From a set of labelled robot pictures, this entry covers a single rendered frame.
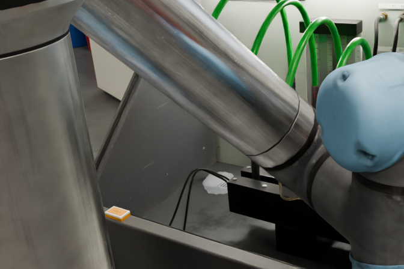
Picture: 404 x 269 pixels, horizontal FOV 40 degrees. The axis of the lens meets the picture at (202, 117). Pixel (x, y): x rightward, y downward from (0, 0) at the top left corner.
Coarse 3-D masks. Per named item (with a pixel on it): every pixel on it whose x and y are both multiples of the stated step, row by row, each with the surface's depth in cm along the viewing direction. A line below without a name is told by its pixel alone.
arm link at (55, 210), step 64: (0, 0) 22; (64, 0) 24; (0, 64) 24; (64, 64) 27; (0, 128) 25; (64, 128) 27; (0, 192) 26; (64, 192) 28; (0, 256) 27; (64, 256) 28
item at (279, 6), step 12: (288, 0) 110; (276, 12) 106; (300, 12) 117; (264, 24) 104; (312, 36) 121; (252, 48) 102; (312, 48) 123; (312, 60) 125; (312, 72) 126; (312, 84) 127; (312, 96) 128
